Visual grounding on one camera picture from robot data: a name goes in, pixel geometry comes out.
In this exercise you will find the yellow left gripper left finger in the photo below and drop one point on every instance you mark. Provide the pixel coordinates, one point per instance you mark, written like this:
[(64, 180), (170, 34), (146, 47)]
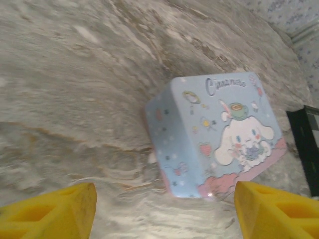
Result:
[(49, 214)]

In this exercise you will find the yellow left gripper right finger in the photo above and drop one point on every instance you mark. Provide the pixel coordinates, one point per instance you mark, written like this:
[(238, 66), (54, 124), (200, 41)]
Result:
[(274, 216)]

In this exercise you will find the light blue cartoon tin box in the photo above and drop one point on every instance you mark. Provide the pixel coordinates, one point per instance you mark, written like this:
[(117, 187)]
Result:
[(189, 129)]

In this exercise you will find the black white folding chessboard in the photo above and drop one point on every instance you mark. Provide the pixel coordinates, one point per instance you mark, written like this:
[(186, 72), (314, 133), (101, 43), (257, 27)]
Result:
[(309, 149)]

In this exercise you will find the aluminium right side frame rail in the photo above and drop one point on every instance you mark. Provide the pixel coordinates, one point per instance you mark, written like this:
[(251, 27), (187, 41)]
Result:
[(307, 35)]

